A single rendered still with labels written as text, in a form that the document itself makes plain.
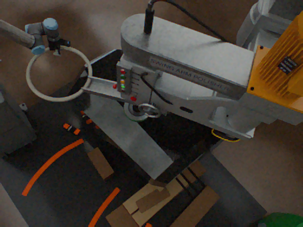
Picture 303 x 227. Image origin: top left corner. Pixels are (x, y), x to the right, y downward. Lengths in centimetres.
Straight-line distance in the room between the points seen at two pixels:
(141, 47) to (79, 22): 249
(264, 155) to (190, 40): 207
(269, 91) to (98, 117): 139
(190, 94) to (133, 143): 75
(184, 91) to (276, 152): 192
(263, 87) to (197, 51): 33
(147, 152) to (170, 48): 97
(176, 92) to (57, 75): 198
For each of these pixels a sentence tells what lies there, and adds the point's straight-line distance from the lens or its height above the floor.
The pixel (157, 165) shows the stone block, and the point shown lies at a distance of 200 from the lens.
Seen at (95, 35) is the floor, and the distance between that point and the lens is 352.
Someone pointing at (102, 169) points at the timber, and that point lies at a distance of 259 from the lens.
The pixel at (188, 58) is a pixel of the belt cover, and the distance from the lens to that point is 126.
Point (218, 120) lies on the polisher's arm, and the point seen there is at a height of 122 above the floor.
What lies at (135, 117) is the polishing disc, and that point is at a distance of 199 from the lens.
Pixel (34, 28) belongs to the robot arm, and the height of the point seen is 121.
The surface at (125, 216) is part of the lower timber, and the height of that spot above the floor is 13.
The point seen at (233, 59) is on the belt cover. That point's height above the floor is 167.
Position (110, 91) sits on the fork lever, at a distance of 198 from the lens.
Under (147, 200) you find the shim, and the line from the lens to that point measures 244.
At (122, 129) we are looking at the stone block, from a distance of 209.
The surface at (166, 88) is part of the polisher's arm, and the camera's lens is 150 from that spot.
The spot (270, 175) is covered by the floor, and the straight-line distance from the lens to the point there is 311.
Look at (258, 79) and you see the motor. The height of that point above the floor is 170.
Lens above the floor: 265
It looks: 64 degrees down
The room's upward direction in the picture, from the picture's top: 12 degrees clockwise
